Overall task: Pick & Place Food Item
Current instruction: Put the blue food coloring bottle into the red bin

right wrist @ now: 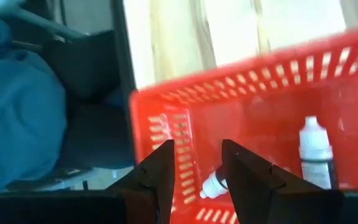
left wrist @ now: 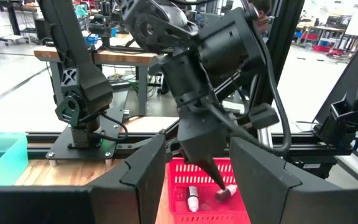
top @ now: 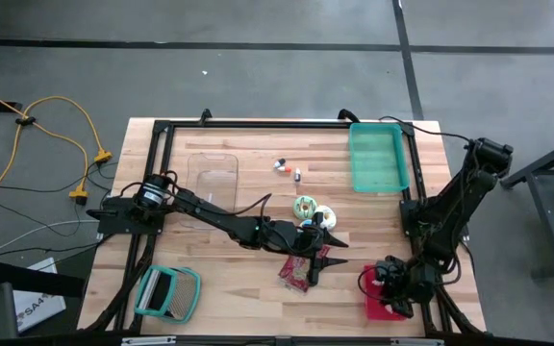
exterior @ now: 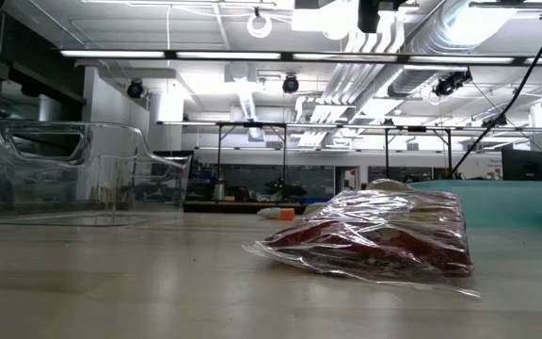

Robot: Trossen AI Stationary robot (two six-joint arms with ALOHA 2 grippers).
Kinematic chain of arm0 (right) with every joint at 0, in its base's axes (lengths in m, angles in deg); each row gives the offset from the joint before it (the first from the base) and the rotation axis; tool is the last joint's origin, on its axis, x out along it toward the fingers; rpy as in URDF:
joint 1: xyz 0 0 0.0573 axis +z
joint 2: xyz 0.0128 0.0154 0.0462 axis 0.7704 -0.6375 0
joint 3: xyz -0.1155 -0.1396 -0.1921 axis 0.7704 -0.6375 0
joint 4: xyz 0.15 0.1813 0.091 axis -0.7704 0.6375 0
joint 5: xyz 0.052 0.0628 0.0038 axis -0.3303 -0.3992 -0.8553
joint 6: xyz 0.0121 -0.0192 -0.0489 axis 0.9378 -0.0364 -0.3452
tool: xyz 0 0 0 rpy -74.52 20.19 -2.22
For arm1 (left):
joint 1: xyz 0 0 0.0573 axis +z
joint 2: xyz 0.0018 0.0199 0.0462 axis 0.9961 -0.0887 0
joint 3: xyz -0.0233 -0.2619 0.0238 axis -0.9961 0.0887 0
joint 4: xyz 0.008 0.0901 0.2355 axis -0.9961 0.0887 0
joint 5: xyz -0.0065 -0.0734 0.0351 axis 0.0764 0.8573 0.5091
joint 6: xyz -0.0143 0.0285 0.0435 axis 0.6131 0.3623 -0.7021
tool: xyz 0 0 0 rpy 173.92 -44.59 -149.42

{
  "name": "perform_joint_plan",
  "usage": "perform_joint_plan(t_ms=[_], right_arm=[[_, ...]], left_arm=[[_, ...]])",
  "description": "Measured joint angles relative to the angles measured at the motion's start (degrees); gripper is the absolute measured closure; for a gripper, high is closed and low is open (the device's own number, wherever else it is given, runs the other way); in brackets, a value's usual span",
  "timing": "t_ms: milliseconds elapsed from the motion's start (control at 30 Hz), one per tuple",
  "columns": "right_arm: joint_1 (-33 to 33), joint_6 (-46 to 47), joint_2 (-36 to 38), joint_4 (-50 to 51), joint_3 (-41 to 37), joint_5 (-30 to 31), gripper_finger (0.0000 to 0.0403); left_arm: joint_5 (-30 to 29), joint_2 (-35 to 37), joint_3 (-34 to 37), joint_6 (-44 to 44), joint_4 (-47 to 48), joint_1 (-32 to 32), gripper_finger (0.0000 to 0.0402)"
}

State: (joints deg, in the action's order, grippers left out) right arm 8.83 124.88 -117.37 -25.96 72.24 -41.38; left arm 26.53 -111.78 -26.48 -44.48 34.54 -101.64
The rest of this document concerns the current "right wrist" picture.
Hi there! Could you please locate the person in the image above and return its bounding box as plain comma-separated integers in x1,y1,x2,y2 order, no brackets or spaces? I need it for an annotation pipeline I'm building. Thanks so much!
0,0,68,197

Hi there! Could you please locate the small white dropper bottle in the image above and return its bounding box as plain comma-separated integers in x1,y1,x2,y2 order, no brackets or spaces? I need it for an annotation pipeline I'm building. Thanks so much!
298,115,338,190
199,169,229,200

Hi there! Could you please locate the black office chair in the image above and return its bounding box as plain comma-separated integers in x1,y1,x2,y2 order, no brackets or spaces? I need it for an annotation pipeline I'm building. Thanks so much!
11,7,136,191

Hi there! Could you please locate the red plastic basket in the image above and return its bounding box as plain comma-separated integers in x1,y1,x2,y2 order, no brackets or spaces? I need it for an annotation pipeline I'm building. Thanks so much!
129,24,358,224

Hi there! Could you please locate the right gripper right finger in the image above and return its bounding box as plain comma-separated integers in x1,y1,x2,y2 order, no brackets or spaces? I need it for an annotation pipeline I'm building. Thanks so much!
221,139,344,224

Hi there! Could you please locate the black aluminium table frame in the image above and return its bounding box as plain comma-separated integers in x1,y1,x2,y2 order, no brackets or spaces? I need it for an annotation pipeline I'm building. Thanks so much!
112,0,136,94

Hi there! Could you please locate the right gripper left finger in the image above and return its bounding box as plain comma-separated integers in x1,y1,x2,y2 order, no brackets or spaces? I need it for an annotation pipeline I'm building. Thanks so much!
106,139,175,224

